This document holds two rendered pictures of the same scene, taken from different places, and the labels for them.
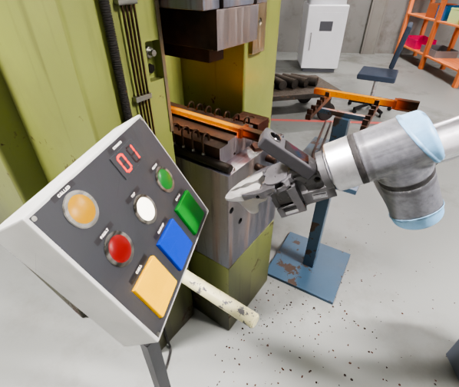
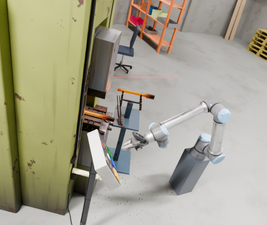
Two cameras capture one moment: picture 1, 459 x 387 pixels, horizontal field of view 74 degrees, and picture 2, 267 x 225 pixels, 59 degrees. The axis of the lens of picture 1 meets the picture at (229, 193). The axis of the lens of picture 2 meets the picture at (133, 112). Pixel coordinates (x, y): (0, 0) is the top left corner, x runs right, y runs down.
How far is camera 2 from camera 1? 1.31 m
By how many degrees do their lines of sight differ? 30
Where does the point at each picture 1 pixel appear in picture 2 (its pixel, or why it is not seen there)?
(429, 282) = (160, 156)
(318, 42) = not seen: hidden behind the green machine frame
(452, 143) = (168, 126)
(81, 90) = (73, 122)
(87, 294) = (110, 178)
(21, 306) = not seen: outside the picture
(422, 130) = (165, 131)
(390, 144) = (160, 134)
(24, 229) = (105, 167)
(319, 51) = not seen: hidden behind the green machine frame
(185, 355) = (77, 212)
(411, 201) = (163, 143)
